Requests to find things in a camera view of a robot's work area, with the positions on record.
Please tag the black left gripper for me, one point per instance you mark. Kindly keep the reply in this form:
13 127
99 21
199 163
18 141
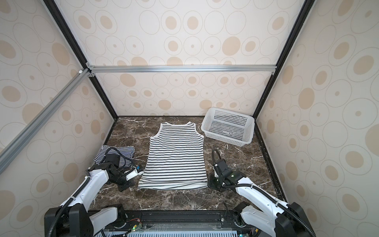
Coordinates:
123 186

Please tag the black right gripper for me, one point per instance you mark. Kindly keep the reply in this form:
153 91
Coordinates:
215 182

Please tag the blue white striped tank top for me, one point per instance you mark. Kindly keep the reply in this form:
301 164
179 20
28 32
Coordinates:
125 154

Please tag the white plastic laundry basket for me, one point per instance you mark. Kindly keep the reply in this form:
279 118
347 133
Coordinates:
228 126

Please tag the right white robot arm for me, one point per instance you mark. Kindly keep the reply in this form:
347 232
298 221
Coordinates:
266 214

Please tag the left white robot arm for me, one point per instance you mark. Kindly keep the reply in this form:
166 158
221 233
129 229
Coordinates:
86 201

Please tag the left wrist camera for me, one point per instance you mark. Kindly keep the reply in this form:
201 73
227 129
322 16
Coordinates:
135 171

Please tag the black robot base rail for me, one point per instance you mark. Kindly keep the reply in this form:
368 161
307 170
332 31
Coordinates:
205 223

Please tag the left aluminium frame rail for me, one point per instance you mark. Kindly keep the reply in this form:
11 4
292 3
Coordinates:
24 137

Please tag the aluminium frame rail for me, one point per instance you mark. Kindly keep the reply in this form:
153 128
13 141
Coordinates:
24 137
182 69

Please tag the back aluminium frame rail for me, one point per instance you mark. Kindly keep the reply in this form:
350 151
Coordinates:
182 69

